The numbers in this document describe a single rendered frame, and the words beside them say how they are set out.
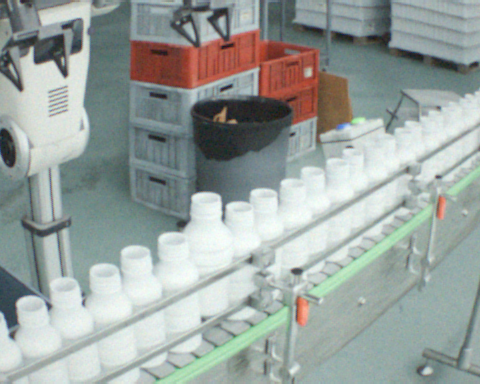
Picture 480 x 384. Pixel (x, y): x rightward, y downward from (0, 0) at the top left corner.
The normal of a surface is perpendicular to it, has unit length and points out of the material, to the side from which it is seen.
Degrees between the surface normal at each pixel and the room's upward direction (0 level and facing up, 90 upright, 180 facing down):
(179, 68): 90
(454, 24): 90
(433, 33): 91
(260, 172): 94
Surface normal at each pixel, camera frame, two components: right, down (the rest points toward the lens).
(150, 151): -0.56, 0.32
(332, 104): -0.62, 0.48
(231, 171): -0.20, 0.44
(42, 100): 0.77, 0.26
